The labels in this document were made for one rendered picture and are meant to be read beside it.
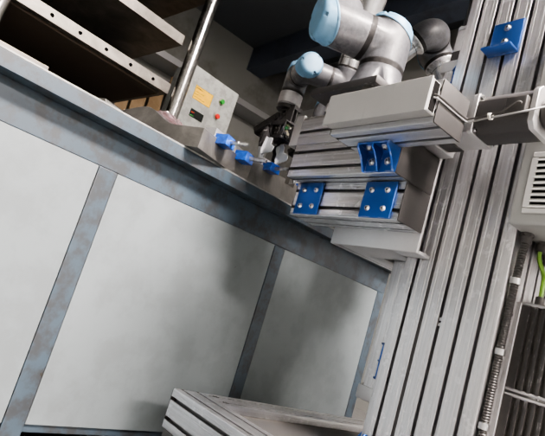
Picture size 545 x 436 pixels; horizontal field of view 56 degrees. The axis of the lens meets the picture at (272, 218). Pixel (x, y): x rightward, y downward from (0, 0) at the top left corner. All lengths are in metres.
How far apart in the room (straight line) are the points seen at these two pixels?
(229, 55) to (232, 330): 4.34
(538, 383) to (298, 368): 0.93
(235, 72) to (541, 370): 4.90
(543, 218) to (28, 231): 1.05
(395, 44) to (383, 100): 0.36
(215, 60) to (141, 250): 4.32
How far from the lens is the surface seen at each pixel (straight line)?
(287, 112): 1.66
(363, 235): 1.28
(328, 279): 1.87
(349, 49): 1.37
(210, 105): 2.59
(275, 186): 1.65
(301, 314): 1.79
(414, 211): 1.16
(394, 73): 1.35
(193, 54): 2.40
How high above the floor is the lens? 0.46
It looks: 10 degrees up
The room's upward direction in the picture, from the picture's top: 17 degrees clockwise
